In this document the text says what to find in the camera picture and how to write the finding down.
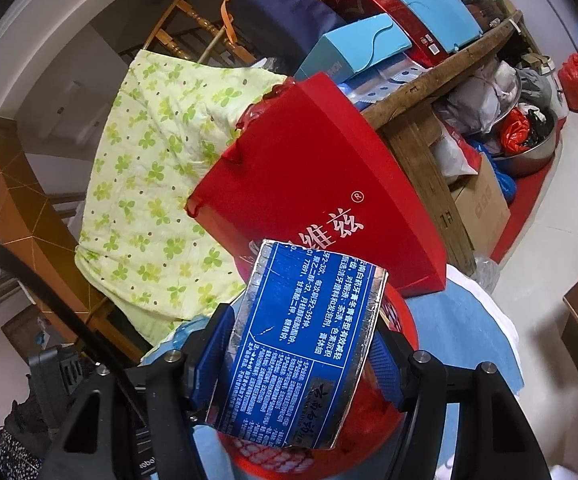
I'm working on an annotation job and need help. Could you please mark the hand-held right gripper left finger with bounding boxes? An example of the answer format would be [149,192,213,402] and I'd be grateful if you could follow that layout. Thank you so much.
[39,305,237,480]

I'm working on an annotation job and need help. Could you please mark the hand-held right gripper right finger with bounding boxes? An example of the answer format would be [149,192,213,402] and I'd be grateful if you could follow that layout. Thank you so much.
[369,327,552,480]

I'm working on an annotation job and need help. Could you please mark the red plastic mesh basket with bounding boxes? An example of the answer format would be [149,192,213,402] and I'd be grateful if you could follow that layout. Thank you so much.
[216,280,417,476]

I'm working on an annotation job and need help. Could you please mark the blue and white carton box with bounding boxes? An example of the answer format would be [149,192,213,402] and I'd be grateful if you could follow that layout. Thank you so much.
[204,240,390,451]

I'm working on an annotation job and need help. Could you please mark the blue blanket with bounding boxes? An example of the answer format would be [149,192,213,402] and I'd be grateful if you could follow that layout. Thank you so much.
[142,297,524,480]

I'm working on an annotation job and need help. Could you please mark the dark floral cloth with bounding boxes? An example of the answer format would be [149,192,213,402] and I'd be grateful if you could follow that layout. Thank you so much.
[0,430,45,471]

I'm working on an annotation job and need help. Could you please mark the wooden furniture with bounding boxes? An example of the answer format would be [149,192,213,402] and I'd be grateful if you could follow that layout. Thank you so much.
[0,114,115,321]

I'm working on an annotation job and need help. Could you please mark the cardboard box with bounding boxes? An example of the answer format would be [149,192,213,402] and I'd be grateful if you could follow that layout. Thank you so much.
[449,152,512,258]

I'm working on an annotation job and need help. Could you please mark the green clover print quilt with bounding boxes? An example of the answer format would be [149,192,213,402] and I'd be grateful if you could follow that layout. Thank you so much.
[74,49,290,346]

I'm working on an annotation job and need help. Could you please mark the red paper shopping bag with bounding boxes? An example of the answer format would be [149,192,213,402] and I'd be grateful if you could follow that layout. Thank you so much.
[186,72,447,298]

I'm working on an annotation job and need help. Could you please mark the wooden table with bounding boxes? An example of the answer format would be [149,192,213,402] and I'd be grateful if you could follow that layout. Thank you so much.
[359,10,524,276]

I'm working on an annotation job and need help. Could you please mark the red plastic bag in shopping bag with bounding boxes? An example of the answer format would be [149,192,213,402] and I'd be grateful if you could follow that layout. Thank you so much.
[236,85,290,131]

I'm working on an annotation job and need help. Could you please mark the metal basin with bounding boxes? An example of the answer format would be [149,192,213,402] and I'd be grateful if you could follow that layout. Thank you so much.
[489,105,560,178]

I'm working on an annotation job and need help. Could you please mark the red plastic bag in basin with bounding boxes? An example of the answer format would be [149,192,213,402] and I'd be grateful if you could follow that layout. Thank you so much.
[499,109,527,153]

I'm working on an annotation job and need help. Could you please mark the grey white bundled bags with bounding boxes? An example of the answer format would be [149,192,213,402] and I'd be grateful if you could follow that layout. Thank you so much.
[439,60,520,131]

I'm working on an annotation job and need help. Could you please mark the small light blue box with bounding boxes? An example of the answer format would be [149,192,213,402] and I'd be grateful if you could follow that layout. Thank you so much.
[294,14,415,81]

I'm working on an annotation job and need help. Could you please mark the wooden stair railing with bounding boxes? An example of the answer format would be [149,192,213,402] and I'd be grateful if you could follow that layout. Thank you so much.
[119,0,270,66]

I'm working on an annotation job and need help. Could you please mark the red plastic bag on floor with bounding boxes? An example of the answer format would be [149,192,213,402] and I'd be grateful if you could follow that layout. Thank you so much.
[558,52,578,113]

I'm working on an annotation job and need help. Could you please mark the red gift box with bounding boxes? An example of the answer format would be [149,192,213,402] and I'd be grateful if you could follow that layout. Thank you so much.
[354,0,444,68]

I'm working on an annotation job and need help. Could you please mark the large light blue box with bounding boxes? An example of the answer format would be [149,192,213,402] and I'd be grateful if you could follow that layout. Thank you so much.
[379,0,484,53]

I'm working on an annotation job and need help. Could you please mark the black cable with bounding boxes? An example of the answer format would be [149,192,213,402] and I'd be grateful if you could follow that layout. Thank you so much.
[0,227,142,421]

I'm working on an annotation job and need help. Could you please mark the navy bag with orange handles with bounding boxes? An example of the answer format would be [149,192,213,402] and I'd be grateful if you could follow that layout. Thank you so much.
[229,0,350,68]

